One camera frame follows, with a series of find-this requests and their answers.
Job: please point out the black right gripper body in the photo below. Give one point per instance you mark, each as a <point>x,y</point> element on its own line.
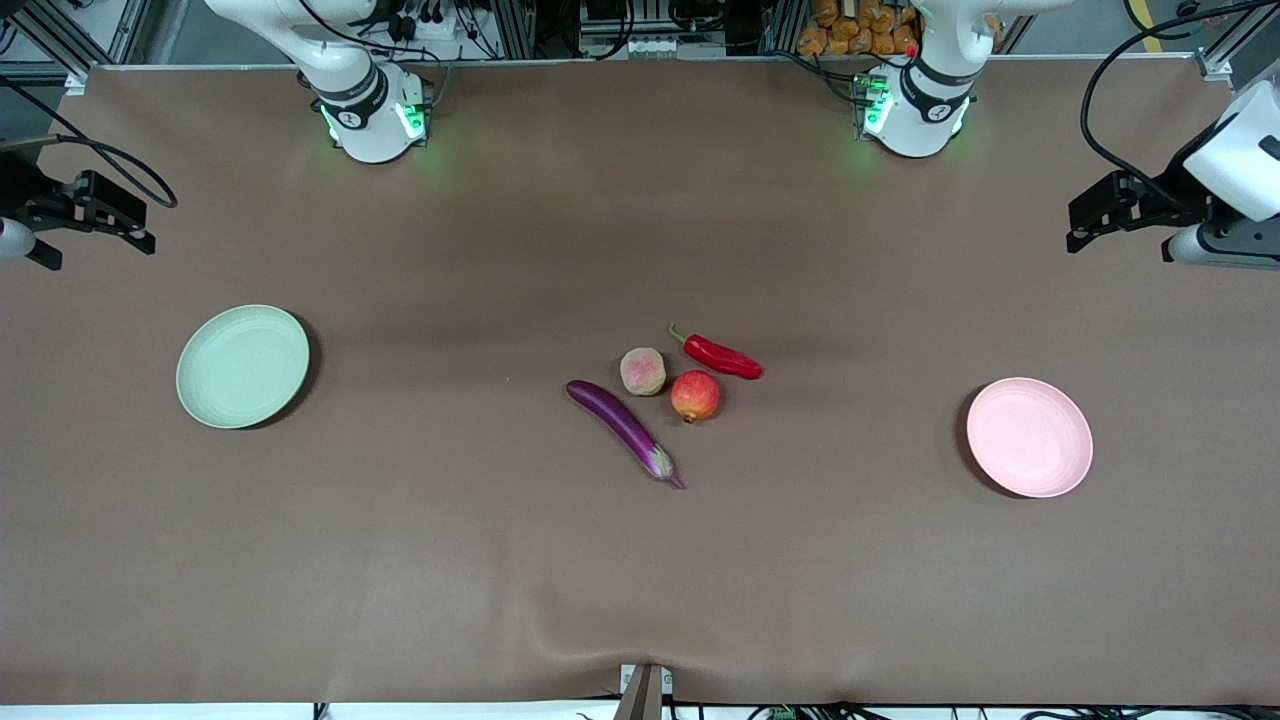
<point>22,186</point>

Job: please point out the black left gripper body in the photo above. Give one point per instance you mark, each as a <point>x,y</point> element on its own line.
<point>1178,192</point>

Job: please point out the red chili pepper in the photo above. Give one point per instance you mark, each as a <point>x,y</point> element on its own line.
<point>725,357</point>

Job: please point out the red pomegranate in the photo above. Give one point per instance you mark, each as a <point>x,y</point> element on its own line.
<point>695,396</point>

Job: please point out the pink yellow peach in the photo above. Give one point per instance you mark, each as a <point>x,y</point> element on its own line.
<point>643,372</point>

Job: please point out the purple eggplant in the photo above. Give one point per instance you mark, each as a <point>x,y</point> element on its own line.
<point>620,420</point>

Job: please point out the light green round plate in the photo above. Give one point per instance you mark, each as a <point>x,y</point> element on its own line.
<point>240,365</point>

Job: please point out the pink round plate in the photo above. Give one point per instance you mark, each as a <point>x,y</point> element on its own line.
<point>1030,440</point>

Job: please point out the orange packaged goods pile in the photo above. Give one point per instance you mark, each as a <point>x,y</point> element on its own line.
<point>850,30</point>

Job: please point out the white power strip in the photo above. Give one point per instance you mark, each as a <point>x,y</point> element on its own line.
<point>430,22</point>

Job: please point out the white terminal block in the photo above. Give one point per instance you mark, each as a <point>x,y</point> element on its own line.
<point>650,45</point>

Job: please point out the brown table cover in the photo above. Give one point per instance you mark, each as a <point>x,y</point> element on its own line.
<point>640,560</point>

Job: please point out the metal table edge clamp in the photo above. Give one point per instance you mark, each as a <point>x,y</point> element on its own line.
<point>645,695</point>

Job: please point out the aluminium table corner bracket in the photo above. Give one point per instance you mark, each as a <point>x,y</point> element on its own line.
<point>1215,63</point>
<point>76,82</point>

